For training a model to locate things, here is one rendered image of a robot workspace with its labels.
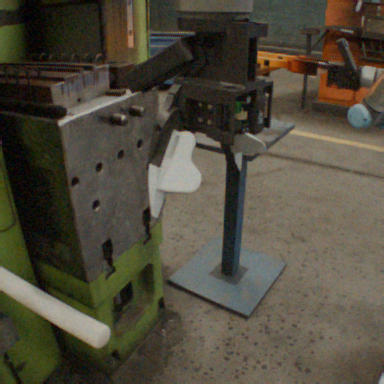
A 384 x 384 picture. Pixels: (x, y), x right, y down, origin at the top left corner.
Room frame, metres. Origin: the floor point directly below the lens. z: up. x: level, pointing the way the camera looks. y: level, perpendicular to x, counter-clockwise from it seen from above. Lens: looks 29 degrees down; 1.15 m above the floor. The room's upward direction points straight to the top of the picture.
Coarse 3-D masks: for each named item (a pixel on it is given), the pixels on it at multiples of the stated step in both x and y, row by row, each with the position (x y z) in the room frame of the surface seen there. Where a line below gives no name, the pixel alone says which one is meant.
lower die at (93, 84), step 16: (80, 64) 0.94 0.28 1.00; (96, 64) 0.98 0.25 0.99; (0, 80) 0.91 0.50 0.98; (32, 80) 0.88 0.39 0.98; (48, 80) 0.86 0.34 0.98; (64, 80) 0.83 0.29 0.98; (80, 80) 0.88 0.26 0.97; (96, 80) 0.92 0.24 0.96; (16, 96) 0.86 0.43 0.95; (32, 96) 0.82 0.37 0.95; (48, 96) 0.80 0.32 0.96; (64, 96) 0.83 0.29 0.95; (80, 96) 0.87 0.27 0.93; (96, 96) 0.92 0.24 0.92
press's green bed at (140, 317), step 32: (160, 224) 1.05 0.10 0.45; (32, 256) 0.85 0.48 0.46; (128, 256) 0.89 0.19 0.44; (64, 288) 0.79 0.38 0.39; (96, 288) 0.76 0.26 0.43; (128, 288) 0.98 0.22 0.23; (160, 288) 1.04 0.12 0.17; (96, 320) 0.75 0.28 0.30; (128, 320) 0.89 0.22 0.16; (160, 320) 1.02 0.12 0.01; (96, 352) 0.76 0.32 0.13; (128, 352) 0.83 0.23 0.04
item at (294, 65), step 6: (258, 60) 1.26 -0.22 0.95; (270, 60) 1.24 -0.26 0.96; (276, 60) 1.23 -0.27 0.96; (282, 60) 1.23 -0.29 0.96; (294, 60) 1.20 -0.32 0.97; (300, 60) 1.19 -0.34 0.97; (306, 60) 1.19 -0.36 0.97; (276, 66) 1.23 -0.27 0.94; (282, 66) 1.22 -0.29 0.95; (288, 66) 1.19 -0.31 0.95; (294, 66) 1.20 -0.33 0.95; (300, 66) 1.19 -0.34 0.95; (306, 66) 1.18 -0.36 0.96; (312, 66) 1.17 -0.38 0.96; (294, 72) 1.19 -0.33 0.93; (300, 72) 1.18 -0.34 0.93; (306, 72) 1.18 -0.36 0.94; (312, 72) 1.17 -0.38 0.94
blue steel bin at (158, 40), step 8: (152, 32) 5.57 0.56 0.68; (160, 32) 5.51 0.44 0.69; (168, 32) 5.47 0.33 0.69; (176, 32) 5.43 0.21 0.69; (152, 40) 4.79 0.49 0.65; (160, 40) 4.75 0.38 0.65; (168, 40) 4.72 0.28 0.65; (176, 40) 4.67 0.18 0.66; (152, 48) 4.78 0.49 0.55; (160, 48) 4.74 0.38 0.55; (152, 56) 4.79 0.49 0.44; (168, 80) 4.70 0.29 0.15
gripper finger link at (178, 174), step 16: (176, 144) 0.36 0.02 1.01; (192, 144) 0.34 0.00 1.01; (176, 160) 0.34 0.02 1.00; (160, 176) 0.34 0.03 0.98; (176, 176) 0.33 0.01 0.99; (192, 176) 0.32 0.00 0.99; (160, 192) 0.34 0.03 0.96; (176, 192) 0.32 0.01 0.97; (192, 192) 0.32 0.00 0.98; (160, 208) 0.34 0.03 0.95
